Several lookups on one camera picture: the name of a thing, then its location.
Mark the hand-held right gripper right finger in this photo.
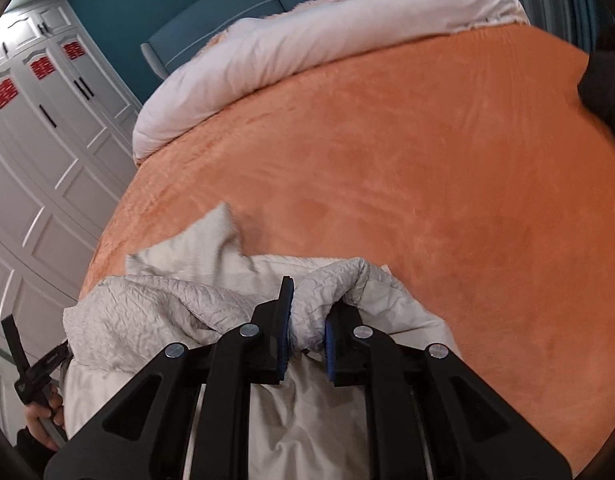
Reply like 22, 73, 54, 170
325, 305, 573, 480

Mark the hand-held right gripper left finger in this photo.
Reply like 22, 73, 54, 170
43, 276, 295, 480

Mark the person's left hand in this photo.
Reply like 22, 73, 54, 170
24, 392, 67, 452

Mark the person's left forearm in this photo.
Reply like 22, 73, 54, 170
14, 427, 58, 466

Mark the light grey padded jacket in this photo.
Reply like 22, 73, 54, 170
62, 202, 461, 480

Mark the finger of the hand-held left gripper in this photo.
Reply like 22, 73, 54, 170
23, 342, 70, 381
1, 315, 34, 406

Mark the orange plush bed blanket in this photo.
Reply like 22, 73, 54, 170
80, 25, 615, 480

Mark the teal padded headboard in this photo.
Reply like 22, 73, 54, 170
141, 0, 429, 82

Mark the white duvet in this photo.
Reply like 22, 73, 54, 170
132, 0, 531, 167

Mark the dark cloth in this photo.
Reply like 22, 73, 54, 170
576, 25, 615, 147

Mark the white panelled wardrobe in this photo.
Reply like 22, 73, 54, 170
0, 0, 143, 441

